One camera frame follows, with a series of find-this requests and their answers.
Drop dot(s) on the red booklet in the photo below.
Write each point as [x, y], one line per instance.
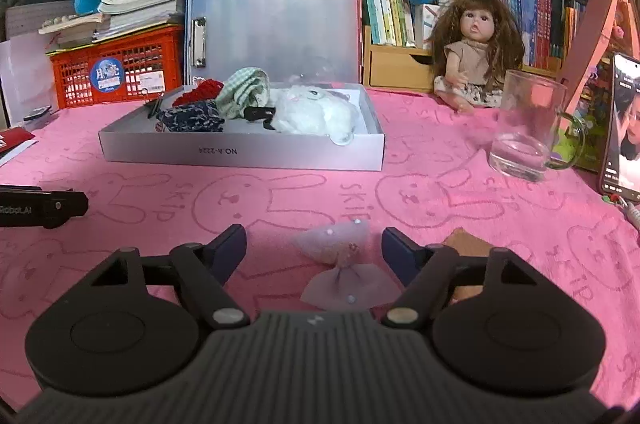
[12, 138]

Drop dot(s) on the lilac organza bow clip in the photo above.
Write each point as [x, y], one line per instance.
[346, 282]

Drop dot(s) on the wooden drawer organizer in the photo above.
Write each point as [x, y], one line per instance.
[396, 68]

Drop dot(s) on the brown-haired baby doll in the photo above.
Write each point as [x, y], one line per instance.
[474, 44]

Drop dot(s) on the smartphone on stand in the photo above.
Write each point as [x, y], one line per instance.
[620, 169]

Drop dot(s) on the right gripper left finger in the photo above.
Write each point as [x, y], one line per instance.
[203, 270]

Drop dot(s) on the red crochet scrunchie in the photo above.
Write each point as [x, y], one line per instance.
[207, 89]

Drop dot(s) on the brown cardboard piece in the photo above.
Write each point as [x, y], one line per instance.
[469, 283]

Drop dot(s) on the red plastic crate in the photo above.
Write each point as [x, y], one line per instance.
[135, 67]

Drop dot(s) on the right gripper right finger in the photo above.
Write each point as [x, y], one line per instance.
[425, 271]

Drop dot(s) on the pink house-shaped stand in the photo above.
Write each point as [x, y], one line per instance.
[607, 27]

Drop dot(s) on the navy floral fabric scrunchie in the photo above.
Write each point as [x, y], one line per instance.
[199, 116]

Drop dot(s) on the pink towel table cover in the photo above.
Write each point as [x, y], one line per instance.
[435, 179]

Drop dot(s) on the clear glass mug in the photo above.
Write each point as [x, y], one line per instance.
[528, 127]

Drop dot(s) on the black binder clip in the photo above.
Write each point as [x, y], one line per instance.
[153, 106]

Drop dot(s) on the green checkered scrunchie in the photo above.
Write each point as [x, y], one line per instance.
[247, 87]

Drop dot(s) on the white fluffy scrunchie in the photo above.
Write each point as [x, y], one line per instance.
[313, 111]

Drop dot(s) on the translucent plastic clipboard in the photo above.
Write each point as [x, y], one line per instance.
[309, 41]

